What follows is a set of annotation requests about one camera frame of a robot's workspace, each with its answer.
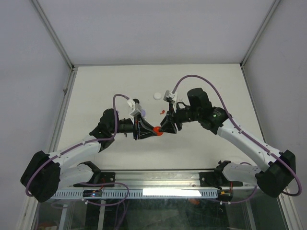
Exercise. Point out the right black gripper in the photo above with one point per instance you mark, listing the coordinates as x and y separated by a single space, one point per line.
169 127

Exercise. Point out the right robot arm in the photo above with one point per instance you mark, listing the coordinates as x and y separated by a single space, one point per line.
272 171

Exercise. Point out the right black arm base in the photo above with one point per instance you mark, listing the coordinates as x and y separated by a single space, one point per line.
208 179

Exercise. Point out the white earbud charging case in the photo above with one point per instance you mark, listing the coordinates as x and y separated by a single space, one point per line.
157 96

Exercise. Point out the white slotted cable duct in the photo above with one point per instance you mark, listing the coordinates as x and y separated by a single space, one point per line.
135 193

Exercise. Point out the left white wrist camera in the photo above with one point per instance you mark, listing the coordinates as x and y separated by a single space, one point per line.
134 109

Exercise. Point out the orange earbud charging case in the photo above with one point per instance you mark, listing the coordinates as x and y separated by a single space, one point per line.
157 131

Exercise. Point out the aluminium mounting rail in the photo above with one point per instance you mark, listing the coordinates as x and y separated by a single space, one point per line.
140 179

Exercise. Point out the purple earbud charging case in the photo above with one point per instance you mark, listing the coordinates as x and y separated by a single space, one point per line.
143 113

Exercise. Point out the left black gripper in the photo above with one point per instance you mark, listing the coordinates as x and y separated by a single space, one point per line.
136 130

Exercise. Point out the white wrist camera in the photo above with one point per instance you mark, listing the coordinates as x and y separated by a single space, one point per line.
134 109
171 98

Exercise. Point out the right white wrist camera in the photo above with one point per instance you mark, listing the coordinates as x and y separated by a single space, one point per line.
171 98

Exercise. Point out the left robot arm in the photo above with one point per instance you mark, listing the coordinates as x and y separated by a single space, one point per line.
46 173

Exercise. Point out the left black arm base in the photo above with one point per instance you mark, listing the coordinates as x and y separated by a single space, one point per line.
99 179

